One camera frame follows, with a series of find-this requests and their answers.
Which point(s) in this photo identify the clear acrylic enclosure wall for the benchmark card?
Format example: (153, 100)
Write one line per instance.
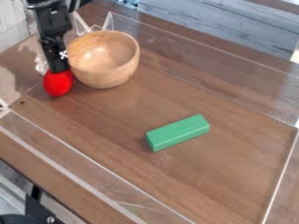
(79, 144)

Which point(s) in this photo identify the black clamp mount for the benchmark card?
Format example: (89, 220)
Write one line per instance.
(33, 211)

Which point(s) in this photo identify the green rectangular block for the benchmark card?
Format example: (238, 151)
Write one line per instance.
(177, 132)

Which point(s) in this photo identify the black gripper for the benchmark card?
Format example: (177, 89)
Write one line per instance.
(54, 23)

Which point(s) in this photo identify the wooden bowl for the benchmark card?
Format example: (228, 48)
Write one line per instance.
(104, 58)

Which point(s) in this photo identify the red felt strawberry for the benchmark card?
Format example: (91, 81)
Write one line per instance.
(58, 83)

